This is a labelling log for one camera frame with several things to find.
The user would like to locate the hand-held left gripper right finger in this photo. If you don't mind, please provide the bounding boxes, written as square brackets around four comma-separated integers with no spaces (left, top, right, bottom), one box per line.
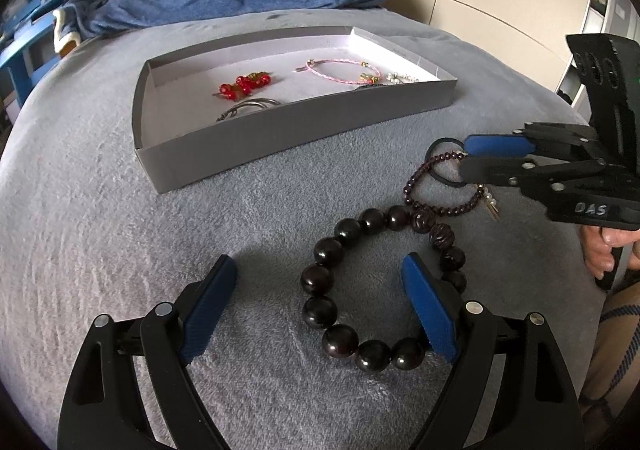
[401,252,583,450]

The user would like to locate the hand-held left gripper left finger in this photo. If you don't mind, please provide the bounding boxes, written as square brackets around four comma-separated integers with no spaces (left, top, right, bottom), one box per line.
[57,254,238,450]

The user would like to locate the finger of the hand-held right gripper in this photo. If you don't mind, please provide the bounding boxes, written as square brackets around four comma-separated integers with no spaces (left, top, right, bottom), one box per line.
[458,154,608,201]
[462,122,601,162]

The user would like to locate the black hair tie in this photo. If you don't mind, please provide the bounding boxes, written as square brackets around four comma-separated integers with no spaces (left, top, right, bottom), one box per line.
[427,137,476,188]

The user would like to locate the small dark red bead bracelet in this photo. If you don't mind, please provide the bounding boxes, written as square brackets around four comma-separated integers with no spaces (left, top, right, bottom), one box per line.
[402,152,501,222]

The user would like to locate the large black bead bracelet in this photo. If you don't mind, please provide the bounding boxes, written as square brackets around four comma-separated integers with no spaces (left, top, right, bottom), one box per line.
[300,204,468,373]

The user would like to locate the pink braided bracelet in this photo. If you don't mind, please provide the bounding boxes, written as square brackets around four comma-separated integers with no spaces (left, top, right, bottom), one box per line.
[295,57,383,86]

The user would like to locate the grey cardboard box tray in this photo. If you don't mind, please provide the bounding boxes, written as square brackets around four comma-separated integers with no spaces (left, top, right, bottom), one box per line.
[134,26,458,194]

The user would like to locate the silver metal ring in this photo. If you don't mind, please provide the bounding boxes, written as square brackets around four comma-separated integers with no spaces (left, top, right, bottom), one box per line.
[232,98,283,113]

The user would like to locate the person's right hand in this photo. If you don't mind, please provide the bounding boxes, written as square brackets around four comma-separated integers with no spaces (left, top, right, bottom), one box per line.
[580,225,640,281]

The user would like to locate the white shelf unit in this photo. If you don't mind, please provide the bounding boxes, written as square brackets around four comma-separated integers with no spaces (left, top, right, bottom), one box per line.
[555,0,640,116]

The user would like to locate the beige wardrobe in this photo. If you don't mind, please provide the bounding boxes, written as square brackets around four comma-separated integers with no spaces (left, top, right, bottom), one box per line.
[362,0,601,96]

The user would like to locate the person's patterned trouser leg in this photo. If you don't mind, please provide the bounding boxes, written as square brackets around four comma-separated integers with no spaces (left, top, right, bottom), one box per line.
[577,280,640,431]

